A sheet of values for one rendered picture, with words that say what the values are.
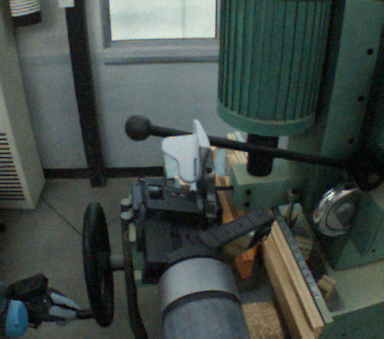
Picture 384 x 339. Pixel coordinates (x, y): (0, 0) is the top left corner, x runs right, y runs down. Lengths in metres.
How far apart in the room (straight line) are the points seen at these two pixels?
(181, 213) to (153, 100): 1.75
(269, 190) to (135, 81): 1.47
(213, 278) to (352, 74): 0.41
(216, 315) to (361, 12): 0.47
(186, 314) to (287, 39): 0.38
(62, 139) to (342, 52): 1.96
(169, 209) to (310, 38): 0.32
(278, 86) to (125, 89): 1.62
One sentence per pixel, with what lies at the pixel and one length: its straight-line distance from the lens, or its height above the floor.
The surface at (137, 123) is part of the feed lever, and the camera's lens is 0.45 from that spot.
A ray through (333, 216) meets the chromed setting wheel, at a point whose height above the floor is 1.02.
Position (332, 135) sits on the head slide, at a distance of 0.66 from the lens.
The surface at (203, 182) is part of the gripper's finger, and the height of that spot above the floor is 1.20.
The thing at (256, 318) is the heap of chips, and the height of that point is 0.94.
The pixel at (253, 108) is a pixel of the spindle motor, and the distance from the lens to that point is 0.57.
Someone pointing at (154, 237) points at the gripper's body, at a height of 1.18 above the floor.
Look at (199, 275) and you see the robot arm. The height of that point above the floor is 1.19.
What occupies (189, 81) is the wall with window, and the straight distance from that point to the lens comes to 2.08.
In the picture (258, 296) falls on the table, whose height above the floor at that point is 0.90.
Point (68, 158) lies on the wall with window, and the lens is 2.41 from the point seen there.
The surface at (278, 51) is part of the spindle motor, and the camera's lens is 0.54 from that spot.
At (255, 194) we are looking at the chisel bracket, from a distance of 0.72.
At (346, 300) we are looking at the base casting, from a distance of 0.85.
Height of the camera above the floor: 1.46
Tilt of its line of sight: 31 degrees down
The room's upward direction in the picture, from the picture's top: straight up
